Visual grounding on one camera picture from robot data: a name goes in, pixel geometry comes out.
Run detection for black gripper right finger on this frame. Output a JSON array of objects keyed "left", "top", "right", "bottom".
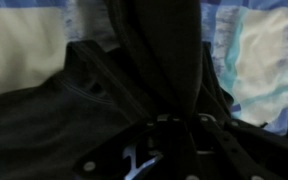
[{"left": 183, "top": 114, "right": 276, "bottom": 180}]

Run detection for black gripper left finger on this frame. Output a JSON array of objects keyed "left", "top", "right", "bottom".
[{"left": 72, "top": 120, "right": 167, "bottom": 180}]

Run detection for black sweatshirt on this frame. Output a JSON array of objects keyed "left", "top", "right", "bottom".
[{"left": 0, "top": 0, "right": 288, "bottom": 180}]

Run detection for blue patchwork quilt bed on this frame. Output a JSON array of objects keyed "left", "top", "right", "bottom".
[{"left": 0, "top": 0, "right": 288, "bottom": 137}]

